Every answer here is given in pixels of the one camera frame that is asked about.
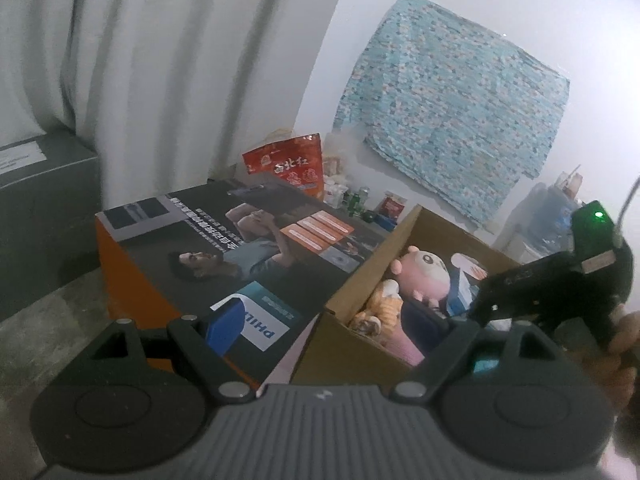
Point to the floral blue cloth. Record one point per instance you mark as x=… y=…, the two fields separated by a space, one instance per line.
x=450 y=110

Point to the person's right hand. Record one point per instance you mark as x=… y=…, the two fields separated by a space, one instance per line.
x=625 y=350

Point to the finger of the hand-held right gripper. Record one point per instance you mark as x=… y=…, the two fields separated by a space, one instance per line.
x=500 y=300

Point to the white curtain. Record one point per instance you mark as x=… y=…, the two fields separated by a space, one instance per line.
x=150 y=60

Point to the small red packet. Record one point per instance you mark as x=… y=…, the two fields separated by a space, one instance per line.
x=392 y=206

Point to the brown cardboard box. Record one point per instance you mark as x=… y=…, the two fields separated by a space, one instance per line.
x=340 y=352

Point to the red snack bag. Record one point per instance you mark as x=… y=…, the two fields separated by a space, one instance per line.
x=285 y=165

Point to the pale small bottle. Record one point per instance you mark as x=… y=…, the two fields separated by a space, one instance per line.
x=570 y=180

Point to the blue white container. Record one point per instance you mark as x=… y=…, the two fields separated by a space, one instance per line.
x=387 y=221

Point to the blue white box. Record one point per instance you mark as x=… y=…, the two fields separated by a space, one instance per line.
x=460 y=285

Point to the crumpled white wrapper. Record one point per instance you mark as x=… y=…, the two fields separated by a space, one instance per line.
x=335 y=190

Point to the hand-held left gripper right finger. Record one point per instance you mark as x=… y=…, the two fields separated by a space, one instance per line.
x=425 y=325

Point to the pink bubble mailer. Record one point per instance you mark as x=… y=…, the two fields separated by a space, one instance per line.
x=402 y=347

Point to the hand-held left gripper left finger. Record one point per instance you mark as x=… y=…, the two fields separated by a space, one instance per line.
x=225 y=327

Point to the pink round plush toy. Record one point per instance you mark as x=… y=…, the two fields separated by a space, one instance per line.
x=425 y=272

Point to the orange white striped soft toy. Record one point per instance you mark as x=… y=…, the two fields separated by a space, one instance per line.
x=385 y=305

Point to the large printed orange box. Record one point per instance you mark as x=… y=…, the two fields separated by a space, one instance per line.
x=200 y=260

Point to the blue water bottle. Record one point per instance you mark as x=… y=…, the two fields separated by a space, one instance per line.
x=545 y=220

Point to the grey box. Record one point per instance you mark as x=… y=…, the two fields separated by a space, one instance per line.
x=40 y=210

